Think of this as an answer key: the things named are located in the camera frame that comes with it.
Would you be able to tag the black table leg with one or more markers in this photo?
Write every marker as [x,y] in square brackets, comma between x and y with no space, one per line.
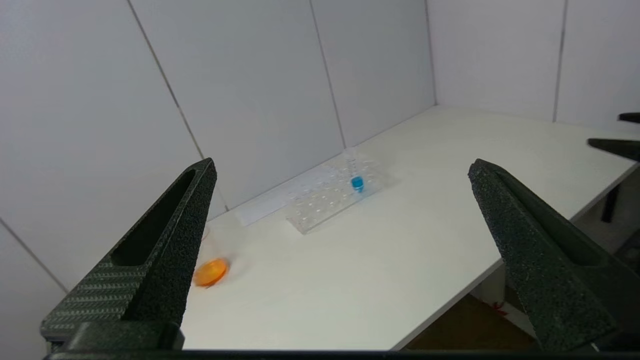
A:
[611,204]

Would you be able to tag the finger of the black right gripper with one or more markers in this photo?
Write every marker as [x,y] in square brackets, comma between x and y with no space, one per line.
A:
[631,117]
[617,148]

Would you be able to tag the clear glass beaker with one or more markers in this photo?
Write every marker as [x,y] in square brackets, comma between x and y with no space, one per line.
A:
[211,272]

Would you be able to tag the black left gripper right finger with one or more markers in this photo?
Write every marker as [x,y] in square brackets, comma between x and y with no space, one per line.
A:
[550,260]

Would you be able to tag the test tube with blue pigment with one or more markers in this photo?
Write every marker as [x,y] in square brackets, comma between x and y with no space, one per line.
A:
[357,183]

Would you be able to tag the clear acrylic test tube rack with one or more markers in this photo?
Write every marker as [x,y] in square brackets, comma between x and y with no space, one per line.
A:
[325,205]

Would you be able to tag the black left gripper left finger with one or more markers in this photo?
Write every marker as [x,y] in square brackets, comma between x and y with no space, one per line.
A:
[160,265]

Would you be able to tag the flat white sheet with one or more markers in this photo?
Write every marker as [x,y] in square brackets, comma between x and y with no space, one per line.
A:
[265,205]

